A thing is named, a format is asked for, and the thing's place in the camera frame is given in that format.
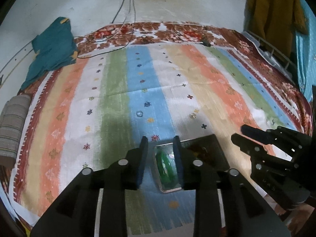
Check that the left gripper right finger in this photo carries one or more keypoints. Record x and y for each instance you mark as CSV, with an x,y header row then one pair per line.
x,y
226,203

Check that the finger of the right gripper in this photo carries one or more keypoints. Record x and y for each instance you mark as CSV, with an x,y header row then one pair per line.
x,y
256,134
249,147

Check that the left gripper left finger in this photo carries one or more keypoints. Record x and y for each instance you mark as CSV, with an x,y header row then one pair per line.
x,y
93,195

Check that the green jade bangle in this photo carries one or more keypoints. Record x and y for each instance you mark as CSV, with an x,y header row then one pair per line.
x,y
167,170

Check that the person's right hand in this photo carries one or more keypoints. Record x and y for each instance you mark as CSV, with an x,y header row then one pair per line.
x,y
294,219

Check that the silver metal tin box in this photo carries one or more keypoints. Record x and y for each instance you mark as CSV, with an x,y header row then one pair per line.
x,y
202,151

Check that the striped colourful bed cloth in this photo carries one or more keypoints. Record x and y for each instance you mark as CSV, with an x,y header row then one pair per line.
x,y
148,115

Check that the light blue patterned curtain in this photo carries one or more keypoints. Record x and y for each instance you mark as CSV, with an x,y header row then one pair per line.
x,y
305,50

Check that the small black device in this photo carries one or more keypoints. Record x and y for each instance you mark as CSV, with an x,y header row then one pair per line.
x,y
205,43

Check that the grey striped pillow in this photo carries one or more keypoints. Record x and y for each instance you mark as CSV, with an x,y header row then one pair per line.
x,y
13,118

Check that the mustard hanging garment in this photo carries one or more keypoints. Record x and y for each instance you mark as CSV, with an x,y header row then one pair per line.
x,y
276,21

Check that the teal cloth garment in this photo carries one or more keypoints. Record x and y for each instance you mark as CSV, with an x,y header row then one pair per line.
x,y
54,48

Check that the white wire rack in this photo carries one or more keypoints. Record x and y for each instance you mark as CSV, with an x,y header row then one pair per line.
x,y
273,55

